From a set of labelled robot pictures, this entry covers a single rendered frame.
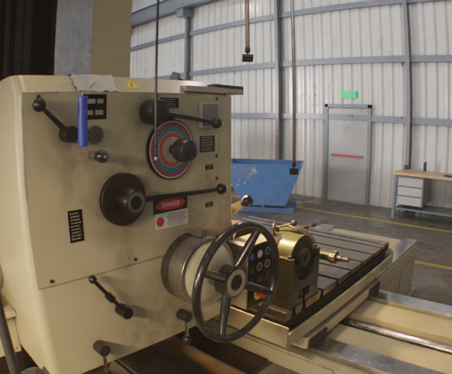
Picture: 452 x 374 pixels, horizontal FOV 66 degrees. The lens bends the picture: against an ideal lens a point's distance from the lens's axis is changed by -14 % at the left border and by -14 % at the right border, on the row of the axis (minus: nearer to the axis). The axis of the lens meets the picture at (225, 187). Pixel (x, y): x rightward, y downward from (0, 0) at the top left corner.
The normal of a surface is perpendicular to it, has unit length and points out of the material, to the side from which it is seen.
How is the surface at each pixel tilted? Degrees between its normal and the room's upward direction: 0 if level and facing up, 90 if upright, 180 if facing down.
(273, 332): 90
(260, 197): 90
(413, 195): 90
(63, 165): 90
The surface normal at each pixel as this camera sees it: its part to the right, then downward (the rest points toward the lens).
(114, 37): 0.73, 0.11
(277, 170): -0.24, 0.16
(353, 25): -0.68, 0.12
